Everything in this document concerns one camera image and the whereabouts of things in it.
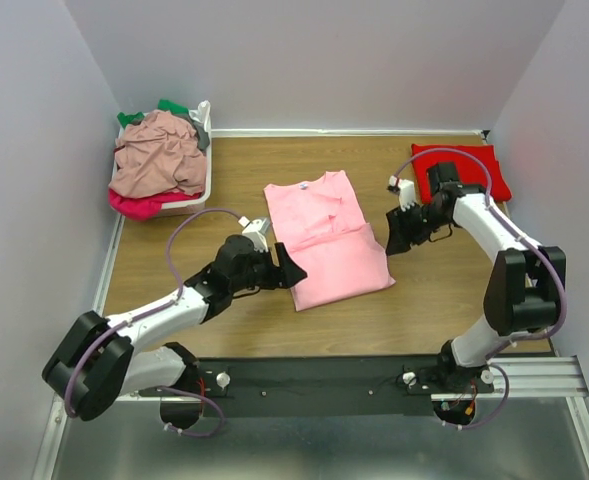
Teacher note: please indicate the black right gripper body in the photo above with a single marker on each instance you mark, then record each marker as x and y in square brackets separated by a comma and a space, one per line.
[422, 220]

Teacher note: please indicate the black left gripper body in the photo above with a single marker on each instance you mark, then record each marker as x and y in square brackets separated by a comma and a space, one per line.
[261, 271]

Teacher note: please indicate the light pink t shirt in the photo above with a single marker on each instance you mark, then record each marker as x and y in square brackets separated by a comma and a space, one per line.
[325, 233]

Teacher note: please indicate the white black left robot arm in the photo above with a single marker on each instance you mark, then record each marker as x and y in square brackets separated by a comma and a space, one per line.
[88, 369]

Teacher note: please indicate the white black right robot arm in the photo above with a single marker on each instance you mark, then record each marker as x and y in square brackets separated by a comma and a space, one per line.
[525, 298]

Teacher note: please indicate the folded red t shirt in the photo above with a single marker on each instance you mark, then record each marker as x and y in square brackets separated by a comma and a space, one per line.
[469, 171]

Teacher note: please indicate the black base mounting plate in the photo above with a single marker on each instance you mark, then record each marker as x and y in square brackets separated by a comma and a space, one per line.
[319, 385]

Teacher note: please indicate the magenta t shirt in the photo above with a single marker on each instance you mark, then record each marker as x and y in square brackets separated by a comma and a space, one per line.
[141, 209]

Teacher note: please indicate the grey t shirt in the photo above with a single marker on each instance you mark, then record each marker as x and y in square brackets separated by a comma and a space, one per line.
[203, 138]

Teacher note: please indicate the dusty pink t shirt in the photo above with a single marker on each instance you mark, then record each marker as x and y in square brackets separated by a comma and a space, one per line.
[159, 155]

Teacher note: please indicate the green t shirt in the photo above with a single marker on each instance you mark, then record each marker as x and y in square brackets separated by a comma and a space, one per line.
[163, 104]

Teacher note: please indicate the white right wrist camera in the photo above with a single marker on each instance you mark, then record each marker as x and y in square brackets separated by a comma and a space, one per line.
[405, 191]

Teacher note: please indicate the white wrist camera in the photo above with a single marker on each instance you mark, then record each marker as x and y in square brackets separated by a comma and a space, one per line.
[405, 191]
[256, 231]

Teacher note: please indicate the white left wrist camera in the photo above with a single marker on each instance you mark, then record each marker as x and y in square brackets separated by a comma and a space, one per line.
[256, 231]

